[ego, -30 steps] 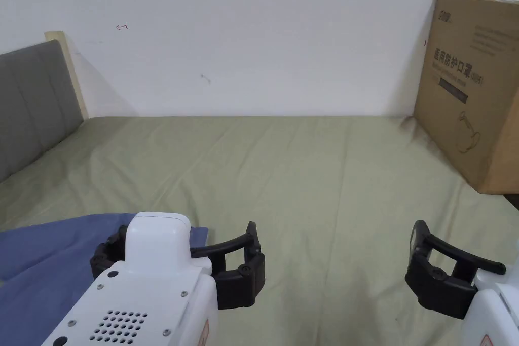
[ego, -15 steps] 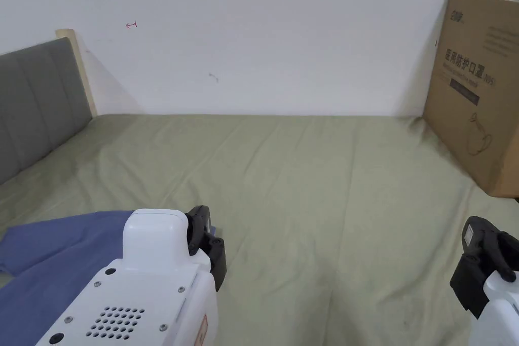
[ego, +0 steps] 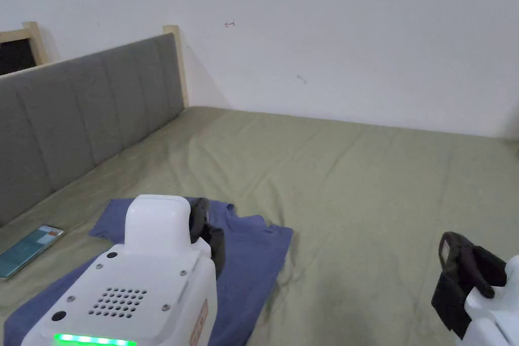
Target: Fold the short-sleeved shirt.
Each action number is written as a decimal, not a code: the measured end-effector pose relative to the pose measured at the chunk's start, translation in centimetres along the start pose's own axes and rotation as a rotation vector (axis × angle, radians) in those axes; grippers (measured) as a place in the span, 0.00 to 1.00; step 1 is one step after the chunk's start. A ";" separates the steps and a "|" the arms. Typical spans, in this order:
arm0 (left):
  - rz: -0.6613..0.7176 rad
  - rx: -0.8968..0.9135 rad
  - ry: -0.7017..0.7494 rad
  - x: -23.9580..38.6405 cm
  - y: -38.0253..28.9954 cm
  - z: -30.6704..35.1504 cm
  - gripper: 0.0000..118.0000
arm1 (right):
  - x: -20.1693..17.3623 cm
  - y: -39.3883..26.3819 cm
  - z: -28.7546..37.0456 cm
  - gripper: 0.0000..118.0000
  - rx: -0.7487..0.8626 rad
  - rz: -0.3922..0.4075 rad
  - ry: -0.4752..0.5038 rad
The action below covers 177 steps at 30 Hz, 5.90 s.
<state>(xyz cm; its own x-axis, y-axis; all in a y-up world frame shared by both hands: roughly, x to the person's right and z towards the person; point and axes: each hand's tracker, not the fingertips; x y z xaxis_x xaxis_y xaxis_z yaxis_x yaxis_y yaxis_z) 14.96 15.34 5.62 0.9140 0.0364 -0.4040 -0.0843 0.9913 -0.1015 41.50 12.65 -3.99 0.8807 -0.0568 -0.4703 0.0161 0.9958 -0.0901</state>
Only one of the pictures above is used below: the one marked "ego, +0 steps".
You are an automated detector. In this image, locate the grey padded headboard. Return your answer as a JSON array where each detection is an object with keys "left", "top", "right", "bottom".
[{"left": 0, "top": 32, "right": 185, "bottom": 227}]

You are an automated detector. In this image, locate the dark blue shirt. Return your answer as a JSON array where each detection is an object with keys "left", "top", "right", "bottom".
[{"left": 0, "top": 198, "right": 294, "bottom": 346}]

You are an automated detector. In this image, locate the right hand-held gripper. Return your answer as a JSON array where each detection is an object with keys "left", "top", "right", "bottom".
[{"left": 431, "top": 231, "right": 519, "bottom": 346}]

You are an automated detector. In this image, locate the smartphone with lit screen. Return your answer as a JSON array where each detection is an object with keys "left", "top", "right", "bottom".
[{"left": 0, "top": 224, "right": 65, "bottom": 281}]

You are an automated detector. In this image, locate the bed with pale green sheet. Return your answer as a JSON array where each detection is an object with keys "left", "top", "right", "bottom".
[{"left": 0, "top": 106, "right": 519, "bottom": 346}]

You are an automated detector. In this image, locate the light wooden headboard frame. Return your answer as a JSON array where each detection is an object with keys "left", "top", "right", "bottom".
[{"left": 0, "top": 21, "right": 191, "bottom": 109}]

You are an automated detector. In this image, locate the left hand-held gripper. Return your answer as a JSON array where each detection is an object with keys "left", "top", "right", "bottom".
[{"left": 19, "top": 194, "right": 226, "bottom": 346}]

